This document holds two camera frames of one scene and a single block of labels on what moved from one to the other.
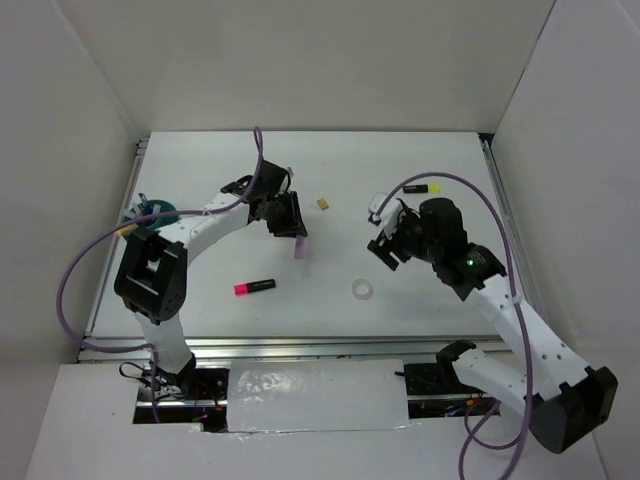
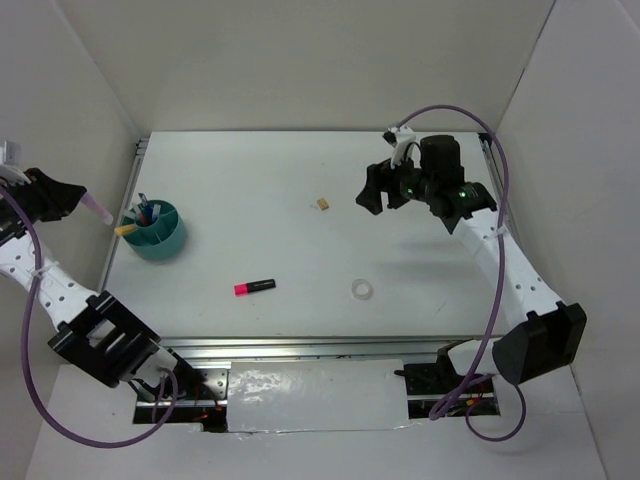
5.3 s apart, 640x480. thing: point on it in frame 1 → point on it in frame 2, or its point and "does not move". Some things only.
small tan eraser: [323, 204] does not move
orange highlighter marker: [127, 229] does not move
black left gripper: [293, 223] → [59, 198]
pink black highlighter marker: [244, 289] does not move
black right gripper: [382, 245] → [381, 176]
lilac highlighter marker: [300, 247] → [99, 210]
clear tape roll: [361, 289] does not move
